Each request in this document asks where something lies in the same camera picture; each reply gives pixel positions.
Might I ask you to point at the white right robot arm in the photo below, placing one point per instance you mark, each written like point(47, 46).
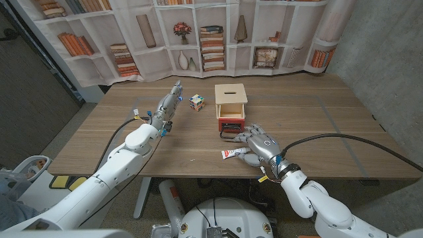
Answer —
point(297, 195)

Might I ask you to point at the white red toothpaste tube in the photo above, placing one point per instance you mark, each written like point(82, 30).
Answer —
point(233, 153)

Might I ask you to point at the white cylinder with orange label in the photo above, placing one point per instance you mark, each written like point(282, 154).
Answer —
point(170, 198)

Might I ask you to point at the light wooden slotted box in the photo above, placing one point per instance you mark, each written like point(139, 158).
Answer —
point(230, 93)

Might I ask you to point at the printed bookshelf backdrop cloth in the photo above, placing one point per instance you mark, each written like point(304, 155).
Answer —
point(148, 63)

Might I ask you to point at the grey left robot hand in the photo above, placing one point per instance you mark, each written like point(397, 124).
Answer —
point(165, 109)

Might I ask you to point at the crumpled silver foil tray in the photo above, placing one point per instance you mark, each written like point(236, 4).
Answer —
point(162, 231)

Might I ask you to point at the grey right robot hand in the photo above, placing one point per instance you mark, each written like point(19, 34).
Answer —
point(264, 147)

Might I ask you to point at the person in blue jeans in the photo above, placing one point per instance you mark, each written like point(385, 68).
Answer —
point(13, 215)

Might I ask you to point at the grey metal table leg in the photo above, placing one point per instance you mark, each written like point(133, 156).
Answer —
point(142, 198)

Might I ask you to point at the yellow black-edged pad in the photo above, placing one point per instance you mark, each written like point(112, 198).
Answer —
point(77, 182)
point(59, 182)

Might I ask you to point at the multicolour puzzle cube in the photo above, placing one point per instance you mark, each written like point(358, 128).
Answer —
point(197, 102)

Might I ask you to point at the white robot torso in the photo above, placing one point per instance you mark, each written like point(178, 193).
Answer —
point(228, 215)

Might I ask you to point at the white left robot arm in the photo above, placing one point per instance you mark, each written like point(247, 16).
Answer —
point(109, 172)

